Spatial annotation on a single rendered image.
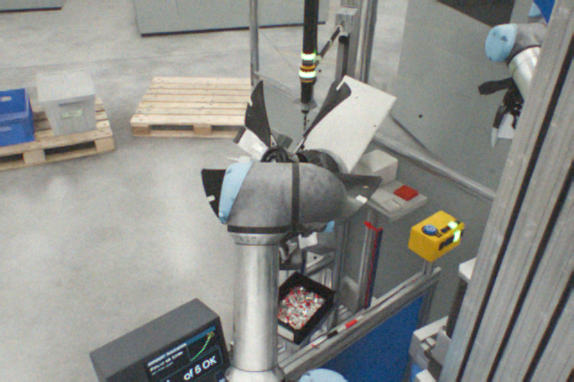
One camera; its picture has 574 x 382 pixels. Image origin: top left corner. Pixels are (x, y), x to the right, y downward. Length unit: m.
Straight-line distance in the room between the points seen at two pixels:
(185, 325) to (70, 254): 2.31
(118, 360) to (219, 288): 1.90
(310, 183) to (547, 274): 0.44
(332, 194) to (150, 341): 0.50
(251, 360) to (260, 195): 0.30
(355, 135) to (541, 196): 1.34
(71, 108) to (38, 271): 1.49
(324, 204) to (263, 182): 0.12
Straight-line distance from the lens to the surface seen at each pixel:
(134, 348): 1.14
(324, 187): 0.94
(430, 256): 1.74
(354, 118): 1.95
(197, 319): 1.16
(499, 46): 1.16
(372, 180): 1.62
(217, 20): 7.14
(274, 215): 0.93
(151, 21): 7.05
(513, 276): 0.71
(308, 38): 1.48
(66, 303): 3.11
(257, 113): 1.90
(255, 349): 0.99
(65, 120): 4.40
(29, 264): 3.44
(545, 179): 0.63
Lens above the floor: 2.11
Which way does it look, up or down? 34 degrees down
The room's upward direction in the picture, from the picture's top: 1 degrees clockwise
